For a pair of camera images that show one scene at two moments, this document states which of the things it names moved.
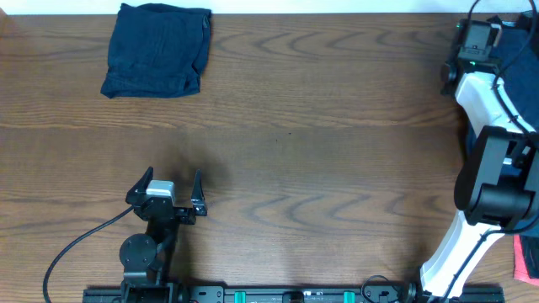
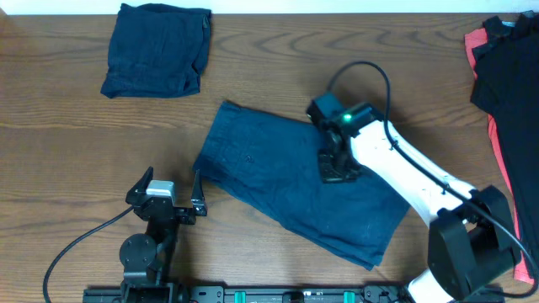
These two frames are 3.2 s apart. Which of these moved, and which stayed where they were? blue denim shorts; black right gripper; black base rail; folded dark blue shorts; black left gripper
Moved: blue denim shorts; black right gripper
Stayed: folded dark blue shorts; black left gripper; black base rail
